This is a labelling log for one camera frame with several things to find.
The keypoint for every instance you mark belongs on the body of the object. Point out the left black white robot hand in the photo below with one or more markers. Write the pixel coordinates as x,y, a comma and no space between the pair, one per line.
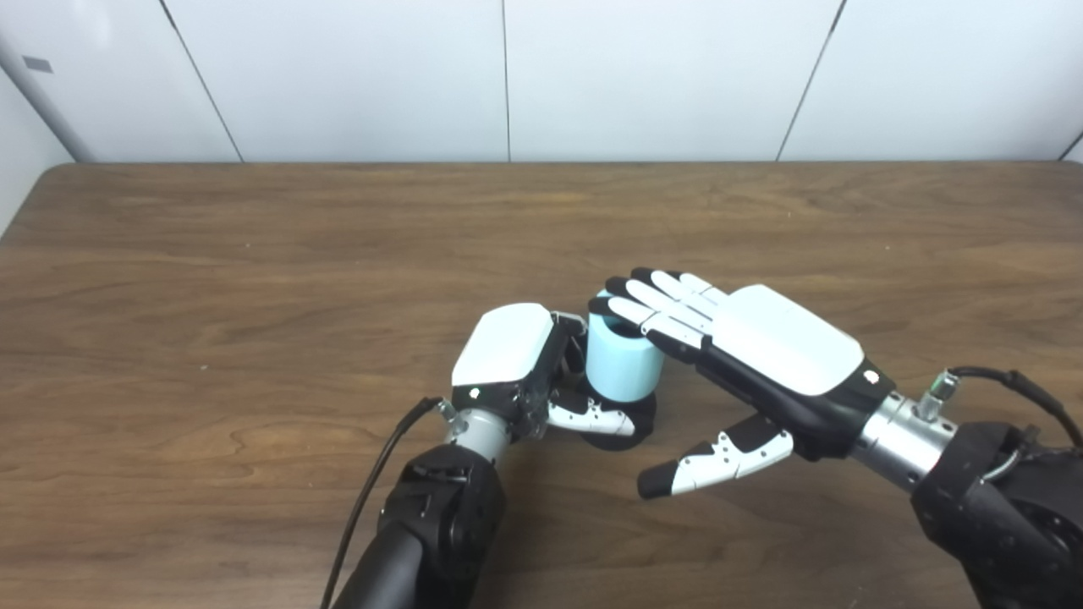
503,347

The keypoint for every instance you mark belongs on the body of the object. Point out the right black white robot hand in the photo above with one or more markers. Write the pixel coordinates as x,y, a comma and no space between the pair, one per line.
787,338

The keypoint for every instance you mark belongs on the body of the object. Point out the light blue cylinder cup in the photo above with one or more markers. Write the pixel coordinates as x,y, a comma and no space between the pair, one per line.
622,364

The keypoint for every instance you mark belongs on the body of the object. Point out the black funnel-shaped nozzle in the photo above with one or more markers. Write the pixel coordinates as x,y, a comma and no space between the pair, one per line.
639,419

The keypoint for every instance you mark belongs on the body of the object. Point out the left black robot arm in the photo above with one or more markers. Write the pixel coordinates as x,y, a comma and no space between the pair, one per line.
431,524

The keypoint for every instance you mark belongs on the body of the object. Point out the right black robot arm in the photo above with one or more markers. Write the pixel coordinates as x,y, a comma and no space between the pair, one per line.
998,499

